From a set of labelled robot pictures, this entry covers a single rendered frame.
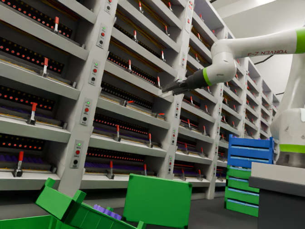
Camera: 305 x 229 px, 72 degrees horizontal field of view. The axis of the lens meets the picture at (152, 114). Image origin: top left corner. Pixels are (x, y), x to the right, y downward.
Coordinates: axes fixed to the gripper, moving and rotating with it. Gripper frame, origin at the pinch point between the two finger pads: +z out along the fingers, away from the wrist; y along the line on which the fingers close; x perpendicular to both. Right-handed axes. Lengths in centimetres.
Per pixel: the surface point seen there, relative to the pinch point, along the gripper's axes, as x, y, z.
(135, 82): -7.8, 10.3, 12.9
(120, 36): -27.6, 26.4, 8.1
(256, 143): 22, -79, -25
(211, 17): -107, -78, -9
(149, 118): 9.8, -5.6, 16.4
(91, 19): -27, 44, 9
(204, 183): 48, -87, 24
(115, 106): 9.5, 21.9, 16.9
